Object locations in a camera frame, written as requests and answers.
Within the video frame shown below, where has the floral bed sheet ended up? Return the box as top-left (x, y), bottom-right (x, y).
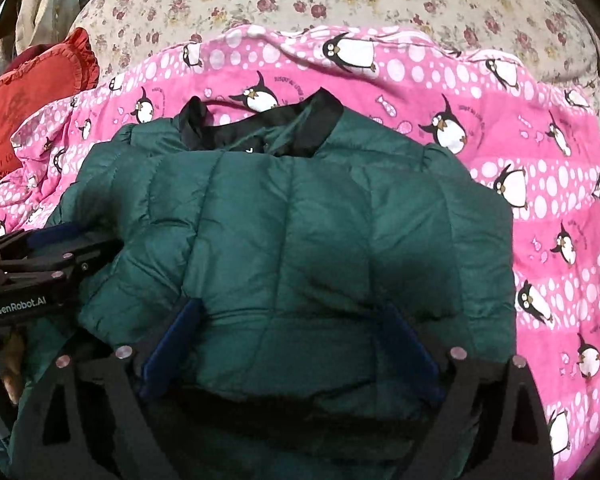
top-left (76, 0), bottom-right (600, 118)

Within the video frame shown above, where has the dark green puffer jacket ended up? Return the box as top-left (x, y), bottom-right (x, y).
top-left (0, 86), bottom-right (519, 480)

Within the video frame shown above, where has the red ruffled pillow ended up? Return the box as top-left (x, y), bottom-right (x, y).
top-left (0, 27), bottom-right (99, 180)

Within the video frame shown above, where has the beige left curtain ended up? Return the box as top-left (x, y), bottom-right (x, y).
top-left (15, 0), bottom-right (80, 54)

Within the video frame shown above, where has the person left hand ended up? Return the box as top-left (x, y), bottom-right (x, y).
top-left (0, 332), bottom-right (24, 405)

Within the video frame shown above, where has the pink penguin blanket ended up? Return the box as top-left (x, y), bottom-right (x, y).
top-left (0, 25), bottom-right (600, 479)

